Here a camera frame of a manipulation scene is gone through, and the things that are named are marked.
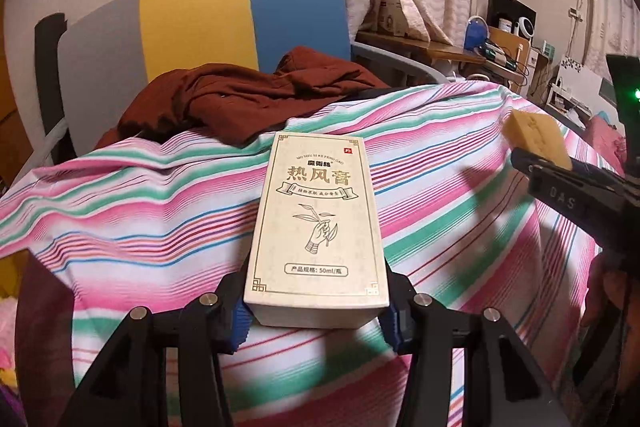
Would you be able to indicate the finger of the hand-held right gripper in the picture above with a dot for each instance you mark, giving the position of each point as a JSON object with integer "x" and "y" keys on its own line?
{"x": 537, "y": 172}
{"x": 597, "y": 168}

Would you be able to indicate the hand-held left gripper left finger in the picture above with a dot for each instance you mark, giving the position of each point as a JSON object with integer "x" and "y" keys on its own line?
{"x": 240, "y": 322}

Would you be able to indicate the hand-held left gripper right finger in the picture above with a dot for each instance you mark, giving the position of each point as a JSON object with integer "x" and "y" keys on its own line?
{"x": 392, "y": 322}

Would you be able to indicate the yellow sponge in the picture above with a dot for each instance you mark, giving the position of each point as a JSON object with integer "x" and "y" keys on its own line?
{"x": 535, "y": 132}

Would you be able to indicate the cream carton box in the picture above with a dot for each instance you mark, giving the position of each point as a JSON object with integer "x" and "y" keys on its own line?
{"x": 315, "y": 217}

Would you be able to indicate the person's right hand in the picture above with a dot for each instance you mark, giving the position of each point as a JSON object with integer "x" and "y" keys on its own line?
{"x": 600, "y": 292}

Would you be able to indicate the pink bedding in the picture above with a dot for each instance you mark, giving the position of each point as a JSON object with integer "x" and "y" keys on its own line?
{"x": 607, "y": 137}

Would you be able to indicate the white desk organizer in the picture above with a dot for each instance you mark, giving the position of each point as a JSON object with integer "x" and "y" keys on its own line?
{"x": 575, "y": 82}

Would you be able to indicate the wooden board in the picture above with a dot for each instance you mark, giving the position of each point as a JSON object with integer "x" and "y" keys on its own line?
{"x": 502, "y": 39}

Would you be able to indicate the striped tablecloth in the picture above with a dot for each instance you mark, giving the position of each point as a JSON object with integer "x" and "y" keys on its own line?
{"x": 150, "y": 217}

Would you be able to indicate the white round desk fan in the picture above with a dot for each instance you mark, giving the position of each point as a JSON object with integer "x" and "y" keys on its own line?
{"x": 522, "y": 28}

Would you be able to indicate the blue round appliance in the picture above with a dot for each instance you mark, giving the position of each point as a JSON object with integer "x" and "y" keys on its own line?
{"x": 475, "y": 34}

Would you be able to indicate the wooden desk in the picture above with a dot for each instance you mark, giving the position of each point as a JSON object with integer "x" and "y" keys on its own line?
{"x": 425, "y": 47}

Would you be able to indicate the dark open shelf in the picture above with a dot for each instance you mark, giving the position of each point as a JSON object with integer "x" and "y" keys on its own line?
{"x": 502, "y": 7}

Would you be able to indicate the cardboard box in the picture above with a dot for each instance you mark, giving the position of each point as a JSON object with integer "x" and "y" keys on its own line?
{"x": 392, "y": 17}

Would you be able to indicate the maroon cloth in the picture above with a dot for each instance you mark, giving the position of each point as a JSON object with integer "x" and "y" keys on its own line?
{"x": 225, "y": 102}

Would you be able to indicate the grey yellow blue chair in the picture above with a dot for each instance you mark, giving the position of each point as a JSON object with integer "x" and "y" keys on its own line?
{"x": 190, "y": 27}

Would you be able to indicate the black rolled mat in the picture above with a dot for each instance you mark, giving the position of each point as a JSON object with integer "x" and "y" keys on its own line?
{"x": 47, "y": 72}

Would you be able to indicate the white wall pipe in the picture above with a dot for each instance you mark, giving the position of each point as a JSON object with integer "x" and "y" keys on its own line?
{"x": 581, "y": 7}

